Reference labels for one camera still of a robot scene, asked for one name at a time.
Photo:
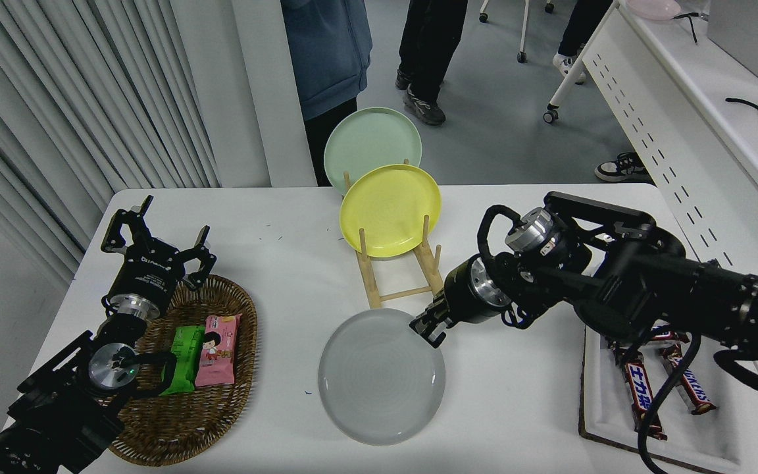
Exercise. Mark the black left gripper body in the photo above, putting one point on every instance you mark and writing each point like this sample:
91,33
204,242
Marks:
145,280

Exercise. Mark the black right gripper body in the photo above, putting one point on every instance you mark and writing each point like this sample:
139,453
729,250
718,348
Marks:
464,299

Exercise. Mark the grey plate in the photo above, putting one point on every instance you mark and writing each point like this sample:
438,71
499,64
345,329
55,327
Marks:
379,388

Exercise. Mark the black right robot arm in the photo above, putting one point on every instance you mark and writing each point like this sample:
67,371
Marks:
649,276

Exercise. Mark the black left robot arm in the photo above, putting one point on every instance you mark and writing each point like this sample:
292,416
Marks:
56,408

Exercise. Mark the wooden plate rack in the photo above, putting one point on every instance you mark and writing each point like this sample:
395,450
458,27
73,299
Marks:
371,283

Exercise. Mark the yellow plate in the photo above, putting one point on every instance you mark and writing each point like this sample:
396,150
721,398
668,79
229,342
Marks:
389,210

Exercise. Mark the pale green plate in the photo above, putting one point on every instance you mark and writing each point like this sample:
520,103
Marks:
369,141

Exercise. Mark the pink plate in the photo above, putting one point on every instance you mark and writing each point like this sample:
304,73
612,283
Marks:
652,8

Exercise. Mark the green snack pack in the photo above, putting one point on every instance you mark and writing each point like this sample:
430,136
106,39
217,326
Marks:
185,355

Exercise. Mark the pink snack pack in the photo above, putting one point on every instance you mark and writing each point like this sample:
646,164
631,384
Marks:
218,365

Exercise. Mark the brown wicker basket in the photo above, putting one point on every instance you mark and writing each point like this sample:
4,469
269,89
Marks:
181,421

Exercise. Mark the white pleated curtain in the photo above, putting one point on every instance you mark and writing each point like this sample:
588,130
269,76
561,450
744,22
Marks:
56,99

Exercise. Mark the white tray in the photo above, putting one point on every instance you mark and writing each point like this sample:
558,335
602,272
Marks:
599,395

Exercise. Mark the dark brown chocolate bar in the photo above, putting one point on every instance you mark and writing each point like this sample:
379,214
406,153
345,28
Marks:
635,388

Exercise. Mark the person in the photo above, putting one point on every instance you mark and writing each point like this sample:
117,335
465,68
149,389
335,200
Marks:
326,52
622,170
580,26
431,39

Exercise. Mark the brown Snickers bar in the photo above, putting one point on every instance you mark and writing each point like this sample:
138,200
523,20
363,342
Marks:
695,388
675,337

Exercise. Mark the white desk with perforated panel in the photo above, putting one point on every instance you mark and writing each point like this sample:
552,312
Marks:
649,118

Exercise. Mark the white office chair base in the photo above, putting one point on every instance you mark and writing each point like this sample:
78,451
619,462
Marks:
526,26

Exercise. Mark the white laptop computer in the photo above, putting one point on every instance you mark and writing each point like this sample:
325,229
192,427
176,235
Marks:
747,33

